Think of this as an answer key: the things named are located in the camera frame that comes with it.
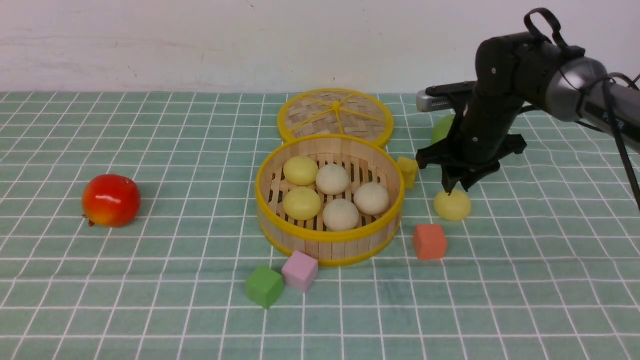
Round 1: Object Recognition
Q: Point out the orange cube block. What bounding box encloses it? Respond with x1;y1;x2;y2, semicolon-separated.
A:
413;223;448;260

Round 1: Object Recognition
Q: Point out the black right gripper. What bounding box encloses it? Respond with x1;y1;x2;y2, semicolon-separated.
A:
414;88;527;195

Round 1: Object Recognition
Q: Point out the green apple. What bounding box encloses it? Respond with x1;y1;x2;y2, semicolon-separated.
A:
430;114;455;145

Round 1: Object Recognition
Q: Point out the yellow bun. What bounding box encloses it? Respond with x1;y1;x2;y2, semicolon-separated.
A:
282;155;319;186
432;188;473;222
282;187;322;221

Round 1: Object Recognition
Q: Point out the yellow cube block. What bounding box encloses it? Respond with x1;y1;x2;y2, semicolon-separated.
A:
397;156;419;189

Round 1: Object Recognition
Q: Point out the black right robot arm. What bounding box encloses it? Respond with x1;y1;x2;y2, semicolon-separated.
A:
414;32;639;192

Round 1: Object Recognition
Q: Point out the green cube block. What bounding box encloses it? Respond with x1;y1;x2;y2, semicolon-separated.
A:
244;264;284;310

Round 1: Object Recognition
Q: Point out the pink cube block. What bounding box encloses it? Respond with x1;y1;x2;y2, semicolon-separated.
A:
281;250;319;293

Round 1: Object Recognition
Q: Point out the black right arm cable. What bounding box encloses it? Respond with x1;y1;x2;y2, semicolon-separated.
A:
522;7;640;211

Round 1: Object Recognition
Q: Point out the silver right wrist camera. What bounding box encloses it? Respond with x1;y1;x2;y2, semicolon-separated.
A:
415;89;467;113

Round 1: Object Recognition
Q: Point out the green checkered tablecloth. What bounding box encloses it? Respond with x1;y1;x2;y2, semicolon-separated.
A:
0;92;640;360

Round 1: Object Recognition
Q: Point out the bamboo steamer tray yellow rim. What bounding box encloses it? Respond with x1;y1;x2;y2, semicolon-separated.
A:
254;134;405;267

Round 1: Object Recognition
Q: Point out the woven bamboo steamer lid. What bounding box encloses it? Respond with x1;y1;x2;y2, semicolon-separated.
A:
276;88;394;148

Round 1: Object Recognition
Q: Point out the white bun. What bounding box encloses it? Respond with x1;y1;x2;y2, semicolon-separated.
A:
315;163;351;196
353;182;390;215
322;198;361;231

